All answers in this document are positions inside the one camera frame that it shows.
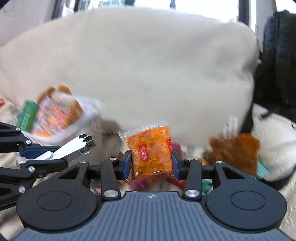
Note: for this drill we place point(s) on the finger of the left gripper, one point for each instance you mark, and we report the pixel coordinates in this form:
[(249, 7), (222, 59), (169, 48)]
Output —
[(35, 150), (45, 166)]

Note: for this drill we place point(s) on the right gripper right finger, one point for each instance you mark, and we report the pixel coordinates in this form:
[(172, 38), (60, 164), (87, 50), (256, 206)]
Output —
[(191, 171)]

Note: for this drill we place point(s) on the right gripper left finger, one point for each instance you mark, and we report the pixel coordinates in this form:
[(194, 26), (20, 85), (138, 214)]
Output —
[(113, 170)]

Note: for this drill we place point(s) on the orange sauce packet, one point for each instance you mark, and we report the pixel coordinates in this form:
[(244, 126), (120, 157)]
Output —
[(151, 149)]

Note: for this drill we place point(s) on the white magnifier tool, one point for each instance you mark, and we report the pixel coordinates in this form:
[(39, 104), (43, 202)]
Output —
[(80, 145)]

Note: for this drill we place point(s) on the magenta tall box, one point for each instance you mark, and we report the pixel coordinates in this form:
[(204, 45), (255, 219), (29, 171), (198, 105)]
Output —
[(176, 148)]

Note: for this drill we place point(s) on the green box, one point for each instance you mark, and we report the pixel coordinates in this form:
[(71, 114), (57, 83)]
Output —
[(27, 116)]

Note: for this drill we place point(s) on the colourful cartoon pattern box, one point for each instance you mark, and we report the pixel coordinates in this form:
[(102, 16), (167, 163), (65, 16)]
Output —
[(56, 113)]

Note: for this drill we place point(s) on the brown plush dog toy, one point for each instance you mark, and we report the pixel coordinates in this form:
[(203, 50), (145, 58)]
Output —
[(239, 151)]

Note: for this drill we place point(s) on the orange plush toy in basket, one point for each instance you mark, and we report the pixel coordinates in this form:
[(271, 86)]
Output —
[(48, 92)]

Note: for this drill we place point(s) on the white perforated plastic basket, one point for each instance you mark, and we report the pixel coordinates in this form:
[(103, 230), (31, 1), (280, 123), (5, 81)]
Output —
[(106, 140)]

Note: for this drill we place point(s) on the large cream pillow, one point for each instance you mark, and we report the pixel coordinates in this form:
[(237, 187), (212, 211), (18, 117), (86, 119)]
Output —
[(145, 65)]

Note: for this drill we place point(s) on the black backpack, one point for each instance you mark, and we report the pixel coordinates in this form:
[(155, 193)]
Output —
[(275, 75)]

